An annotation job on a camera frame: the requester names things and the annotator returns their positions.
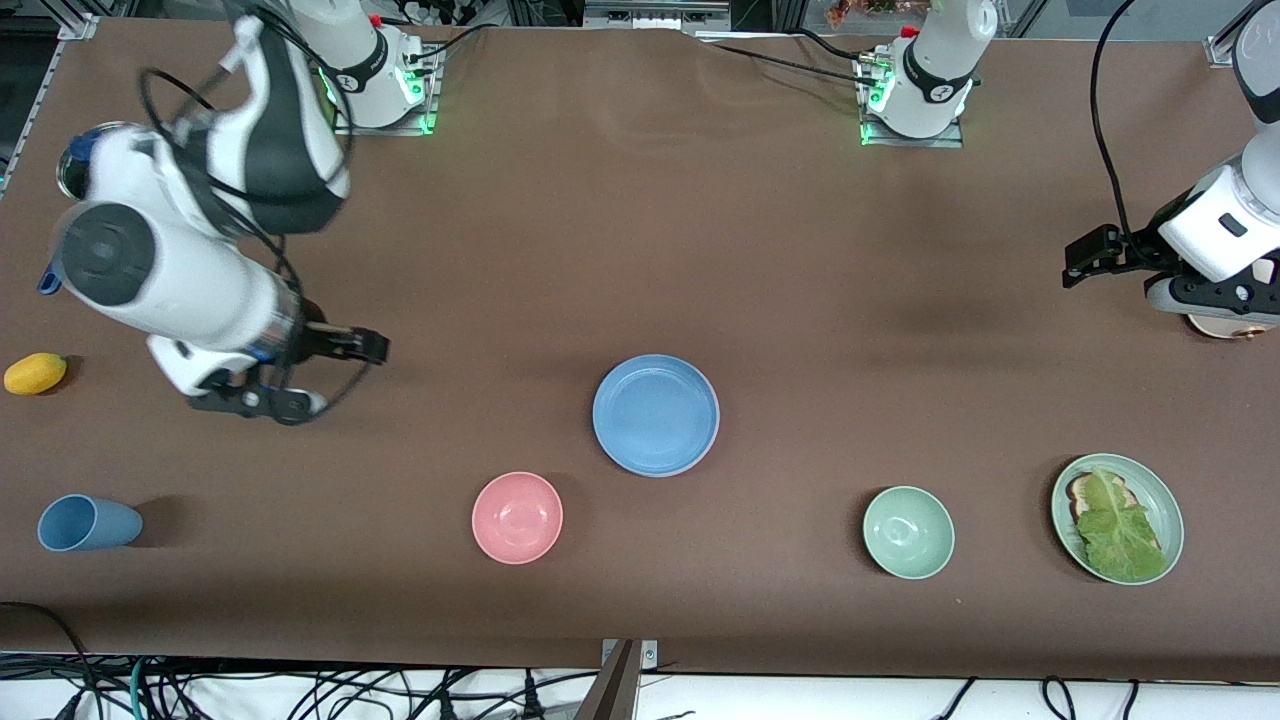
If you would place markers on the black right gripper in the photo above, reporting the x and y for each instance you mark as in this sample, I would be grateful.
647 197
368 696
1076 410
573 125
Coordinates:
322 340

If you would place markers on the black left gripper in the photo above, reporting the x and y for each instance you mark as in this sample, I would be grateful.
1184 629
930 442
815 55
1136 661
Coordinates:
1128 250

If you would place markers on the blue plate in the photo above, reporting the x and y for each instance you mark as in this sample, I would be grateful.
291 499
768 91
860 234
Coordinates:
655 415

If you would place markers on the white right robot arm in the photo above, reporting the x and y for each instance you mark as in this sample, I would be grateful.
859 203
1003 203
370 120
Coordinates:
200 290

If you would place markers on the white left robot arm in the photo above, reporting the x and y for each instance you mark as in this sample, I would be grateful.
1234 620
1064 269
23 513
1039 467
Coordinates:
940 70

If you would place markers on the pink bowl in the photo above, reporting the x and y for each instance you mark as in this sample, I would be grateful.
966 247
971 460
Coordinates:
517 518

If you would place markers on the toasted bread slice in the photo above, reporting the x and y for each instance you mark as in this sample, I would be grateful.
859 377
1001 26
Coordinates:
1078 490

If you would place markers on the green plate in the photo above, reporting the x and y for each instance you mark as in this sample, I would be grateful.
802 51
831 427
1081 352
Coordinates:
1165 500

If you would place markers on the green lettuce leaf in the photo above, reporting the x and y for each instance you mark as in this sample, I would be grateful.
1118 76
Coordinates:
1120 540

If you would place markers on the brown table cover sheet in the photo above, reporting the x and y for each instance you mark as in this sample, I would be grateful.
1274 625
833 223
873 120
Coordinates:
640 250

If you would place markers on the blue cup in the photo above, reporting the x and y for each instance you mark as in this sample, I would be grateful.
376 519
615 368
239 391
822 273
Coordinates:
90 523

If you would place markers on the yellow lemon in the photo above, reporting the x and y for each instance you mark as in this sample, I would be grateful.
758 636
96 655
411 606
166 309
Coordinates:
35 374

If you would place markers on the green bowl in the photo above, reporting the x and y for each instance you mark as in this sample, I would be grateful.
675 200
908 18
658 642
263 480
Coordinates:
908 532

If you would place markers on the orange leafy decoration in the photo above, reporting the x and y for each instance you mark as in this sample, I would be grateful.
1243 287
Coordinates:
850 10

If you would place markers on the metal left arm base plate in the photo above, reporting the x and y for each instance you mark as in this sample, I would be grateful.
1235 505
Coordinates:
920 142

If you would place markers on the aluminium corner bracket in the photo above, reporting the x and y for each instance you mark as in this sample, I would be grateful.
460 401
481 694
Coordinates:
80 25
1225 52

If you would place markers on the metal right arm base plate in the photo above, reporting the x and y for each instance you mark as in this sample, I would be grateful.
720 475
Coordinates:
430 110

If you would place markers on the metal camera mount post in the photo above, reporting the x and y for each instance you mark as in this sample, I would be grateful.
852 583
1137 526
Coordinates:
620 690

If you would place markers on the aluminium frame rail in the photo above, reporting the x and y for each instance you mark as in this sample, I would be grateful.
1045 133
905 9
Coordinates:
650 15

